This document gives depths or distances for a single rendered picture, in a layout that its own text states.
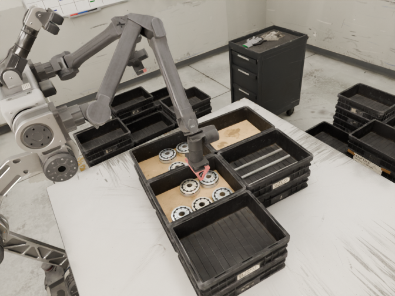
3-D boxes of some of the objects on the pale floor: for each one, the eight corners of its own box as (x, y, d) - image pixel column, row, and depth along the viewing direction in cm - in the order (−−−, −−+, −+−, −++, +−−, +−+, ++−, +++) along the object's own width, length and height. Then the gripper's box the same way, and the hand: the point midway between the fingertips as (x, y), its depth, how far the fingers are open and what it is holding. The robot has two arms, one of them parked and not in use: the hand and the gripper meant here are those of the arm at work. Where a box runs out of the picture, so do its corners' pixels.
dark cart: (257, 135, 314) (259, 53, 257) (231, 117, 345) (228, 41, 288) (298, 114, 335) (307, 34, 279) (270, 99, 366) (274, 24, 310)
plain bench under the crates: (193, 537, 119) (159, 555, 75) (84, 249, 229) (45, 187, 185) (419, 299, 176) (476, 229, 132) (245, 160, 286) (244, 97, 242)
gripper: (181, 143, 121) (186, 171, 130) (193, 157, 113) (196, 186, 122) (197, 137, 123) (199, 165, 132) (209, 151, 115) (211, 180, 124)
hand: (197, 174), depth 127 cm, fingers open, 6 cm apart
